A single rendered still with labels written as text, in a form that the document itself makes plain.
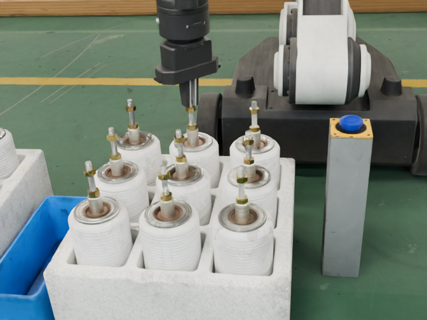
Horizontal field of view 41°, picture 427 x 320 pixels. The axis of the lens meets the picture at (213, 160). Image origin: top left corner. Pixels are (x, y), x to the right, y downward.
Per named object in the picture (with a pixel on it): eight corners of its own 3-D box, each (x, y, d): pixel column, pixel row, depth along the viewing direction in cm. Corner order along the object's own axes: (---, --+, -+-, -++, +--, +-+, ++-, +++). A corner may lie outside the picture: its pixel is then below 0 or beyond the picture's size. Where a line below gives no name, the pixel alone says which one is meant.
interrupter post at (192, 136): (192, 148, 108) (191, 133, 107) (185, 144, 110) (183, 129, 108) (202, 143, 110) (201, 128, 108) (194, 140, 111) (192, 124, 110)
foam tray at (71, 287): (124, 219, 132) (114, 152, 123) (293, 226, 126) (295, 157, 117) (62, 352, 98) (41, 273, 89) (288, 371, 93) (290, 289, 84)
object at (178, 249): (138, 304, 98) (125, 220, 89) (173, 272, 104) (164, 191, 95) (182, 327, 93) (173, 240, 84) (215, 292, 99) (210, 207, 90)
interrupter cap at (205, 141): (191, 157, 105) (191, 154, 105) (166, 145, 110) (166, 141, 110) (220, 143, 109) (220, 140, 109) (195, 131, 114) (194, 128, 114)
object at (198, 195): (220, 242, 111) (215, 164, 102) (206, 274, 103) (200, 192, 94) (174, 235, 114) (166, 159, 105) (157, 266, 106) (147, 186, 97)
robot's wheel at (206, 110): (209, 145, 160) (205, 80, 150) (226, 146, 160) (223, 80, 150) (198, 183, 143) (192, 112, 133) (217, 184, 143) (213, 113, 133)
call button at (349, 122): (338, 124, 101) (338, 113, 100) (361, 124, 100) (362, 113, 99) (339, 134, 97) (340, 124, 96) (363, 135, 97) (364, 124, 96)
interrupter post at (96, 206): (103, 206, 93) (100, 190, 91) (105, 214, 91) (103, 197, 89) (88, 209, 92) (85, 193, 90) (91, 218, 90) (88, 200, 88)
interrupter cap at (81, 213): (115, 195, 95) (115, 191, 95) (124, 219, 89) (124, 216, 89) (70, 205, 93) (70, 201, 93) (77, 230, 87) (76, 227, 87)
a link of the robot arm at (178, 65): (171, 91, 96) (164, 21, 90) (143, 75, 103) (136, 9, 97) (230, 72, 102) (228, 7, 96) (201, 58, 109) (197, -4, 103)
